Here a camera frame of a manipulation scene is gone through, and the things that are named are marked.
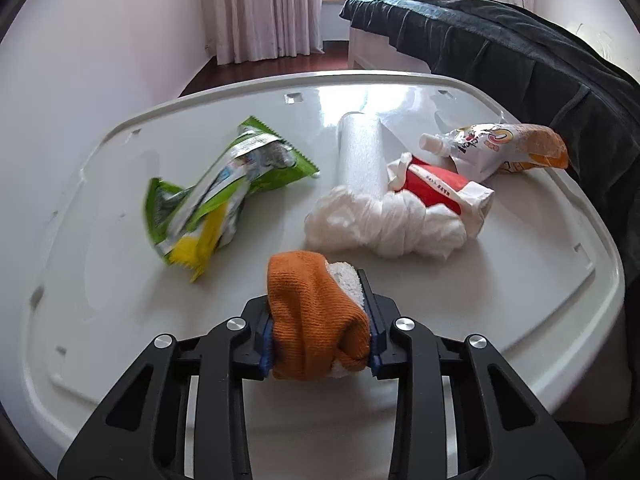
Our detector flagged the wide patterned pink curtain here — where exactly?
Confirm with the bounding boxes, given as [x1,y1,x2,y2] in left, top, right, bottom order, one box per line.
[210,0,325,65]

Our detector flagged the dark grey blanket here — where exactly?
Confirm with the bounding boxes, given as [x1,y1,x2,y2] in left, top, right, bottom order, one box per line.
[339,0,640,231]

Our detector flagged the white knotted cloth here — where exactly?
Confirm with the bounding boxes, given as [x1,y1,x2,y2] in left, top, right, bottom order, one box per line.
[304,185,468,261]

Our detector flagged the orange sock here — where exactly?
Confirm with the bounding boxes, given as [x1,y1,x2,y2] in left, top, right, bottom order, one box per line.
[266,251,373,382]

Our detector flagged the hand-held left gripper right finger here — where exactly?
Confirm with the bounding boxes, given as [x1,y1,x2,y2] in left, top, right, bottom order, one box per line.
[357,269,586,480]

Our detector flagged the green snack wrapper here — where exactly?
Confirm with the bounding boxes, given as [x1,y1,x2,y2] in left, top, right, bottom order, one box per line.
[145,116,321,283]

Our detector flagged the white bed frame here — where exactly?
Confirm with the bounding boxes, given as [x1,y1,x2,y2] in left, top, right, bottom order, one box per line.
[347,27,431,72]

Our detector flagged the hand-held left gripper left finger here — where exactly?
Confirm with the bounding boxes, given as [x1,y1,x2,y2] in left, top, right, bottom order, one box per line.
[57,296,276,480]

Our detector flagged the red and white pouch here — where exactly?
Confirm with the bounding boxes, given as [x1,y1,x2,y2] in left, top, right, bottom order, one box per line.
[387,152,496,238]

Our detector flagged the orange white spout pouch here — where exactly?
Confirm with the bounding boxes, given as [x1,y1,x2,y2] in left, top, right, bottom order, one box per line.
[419,122,571,181]

